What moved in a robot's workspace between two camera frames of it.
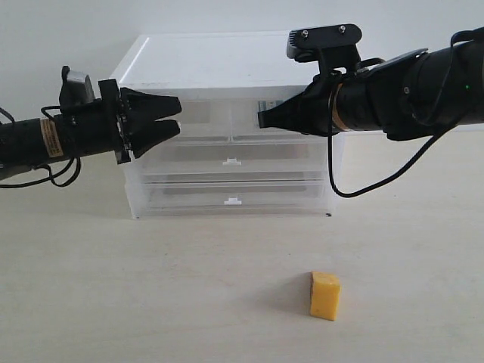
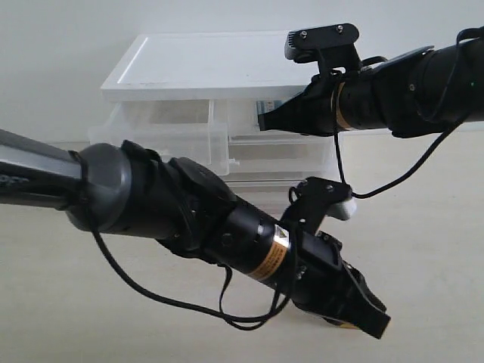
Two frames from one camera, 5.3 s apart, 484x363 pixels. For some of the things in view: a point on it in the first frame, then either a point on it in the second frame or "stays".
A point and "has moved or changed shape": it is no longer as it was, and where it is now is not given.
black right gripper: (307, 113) stays
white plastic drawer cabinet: (221, 163) stays
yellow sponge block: (324, 295) has moved or changed shape
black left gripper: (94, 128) → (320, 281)
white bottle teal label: (264, 105) stays
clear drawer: (201, 120) has moved or changed shape
